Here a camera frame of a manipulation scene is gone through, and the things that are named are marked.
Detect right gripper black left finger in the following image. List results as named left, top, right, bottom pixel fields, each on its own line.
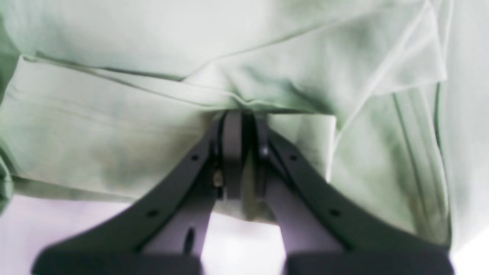
left=32, top=111, right=243, bottom=275

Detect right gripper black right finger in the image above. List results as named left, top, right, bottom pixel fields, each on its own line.
left=254, top=115, right=455, bottom=275

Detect green polo shirt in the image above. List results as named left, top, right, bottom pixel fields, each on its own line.
left=1, top=0, right=488, bottom=249

